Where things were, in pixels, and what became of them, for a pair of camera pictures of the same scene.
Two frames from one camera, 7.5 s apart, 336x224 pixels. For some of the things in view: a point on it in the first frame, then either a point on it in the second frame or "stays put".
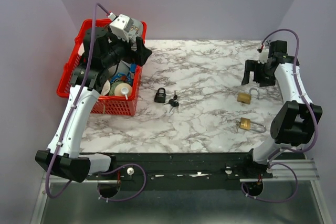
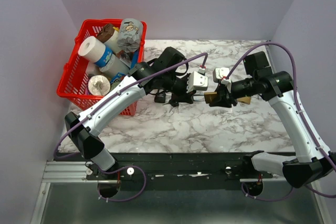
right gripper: [252, 65] → [223, 101]
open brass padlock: [245, 97] stays put
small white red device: [263, 52] → [220, 75]
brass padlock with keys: [245, 124] → [209, 96]
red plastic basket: [106, 104] stays put
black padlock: [160, 97] stays put
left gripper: [139, 56] → [184, 97]
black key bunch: [174, 103] stays put
